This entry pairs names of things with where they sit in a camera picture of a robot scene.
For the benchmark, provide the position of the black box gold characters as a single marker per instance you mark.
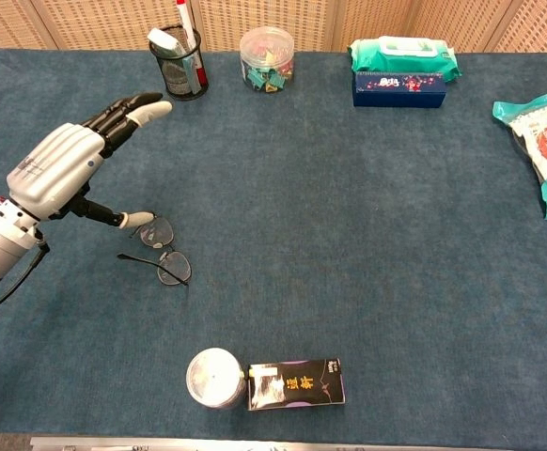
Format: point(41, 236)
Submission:
point(301, 385)

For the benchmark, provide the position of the black mesh pen holder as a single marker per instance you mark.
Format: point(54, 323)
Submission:
point(179, 82)

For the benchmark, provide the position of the silver metal rail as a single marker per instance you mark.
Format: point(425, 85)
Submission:
point(254, 444)

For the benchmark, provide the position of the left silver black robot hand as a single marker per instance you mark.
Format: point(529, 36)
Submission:
point(52, 169)

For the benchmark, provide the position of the wicker folding screen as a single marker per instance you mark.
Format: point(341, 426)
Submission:
point(90, 23)

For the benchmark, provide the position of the teal pen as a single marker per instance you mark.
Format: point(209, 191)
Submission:
point(191, 75)

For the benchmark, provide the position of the thin-framed eyeglasses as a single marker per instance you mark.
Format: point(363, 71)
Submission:
point(175, 270)

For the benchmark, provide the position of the dark blue printed box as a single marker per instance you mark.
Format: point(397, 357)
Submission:
point(395, 96)

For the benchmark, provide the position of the white eraser block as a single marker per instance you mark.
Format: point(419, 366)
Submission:
point(160, 40)

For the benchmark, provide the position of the round silver lidded tin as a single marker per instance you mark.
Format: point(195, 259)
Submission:
point(214, 376)

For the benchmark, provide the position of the red white marker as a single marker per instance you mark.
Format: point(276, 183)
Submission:
point(185, 19)

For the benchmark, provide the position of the clear jar of binder clips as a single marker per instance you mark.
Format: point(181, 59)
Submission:
point(266, 51)

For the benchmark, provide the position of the green wet wipes pack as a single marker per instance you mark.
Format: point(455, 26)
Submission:
point(400, 56)

